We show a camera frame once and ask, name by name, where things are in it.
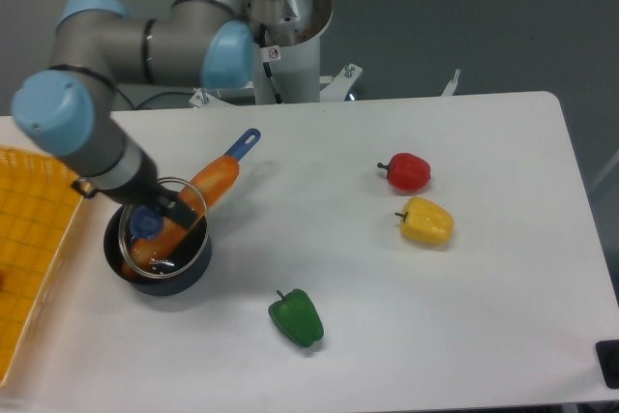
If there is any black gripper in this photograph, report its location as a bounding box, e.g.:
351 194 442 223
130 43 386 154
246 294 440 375
71 154 198 230

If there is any glass pot lid blue knob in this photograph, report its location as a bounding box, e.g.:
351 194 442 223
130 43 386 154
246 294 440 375
118 177 209 281

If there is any dark pot with blue handle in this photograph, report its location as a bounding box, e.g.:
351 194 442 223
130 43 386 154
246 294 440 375
103 128 261 296

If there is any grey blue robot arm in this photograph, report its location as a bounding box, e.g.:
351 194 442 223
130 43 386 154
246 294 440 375
11 0 254 229

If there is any toy baguette bread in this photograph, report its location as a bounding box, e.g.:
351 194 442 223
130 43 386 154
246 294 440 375
122 155 240 279

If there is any yellow plastic basket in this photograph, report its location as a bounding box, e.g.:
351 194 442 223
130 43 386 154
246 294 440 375
1 146 83 389

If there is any green toy bell pepper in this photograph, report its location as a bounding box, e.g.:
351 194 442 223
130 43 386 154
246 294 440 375
268 288 324 348

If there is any red toy bell pepper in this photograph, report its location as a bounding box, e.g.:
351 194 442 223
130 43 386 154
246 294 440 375
376 153 431 192

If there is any yellow toy bell pepper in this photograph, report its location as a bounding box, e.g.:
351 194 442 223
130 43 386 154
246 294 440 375
395 196 455 246

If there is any black device at table edge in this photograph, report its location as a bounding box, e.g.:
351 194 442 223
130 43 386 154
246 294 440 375
595 339 619 390

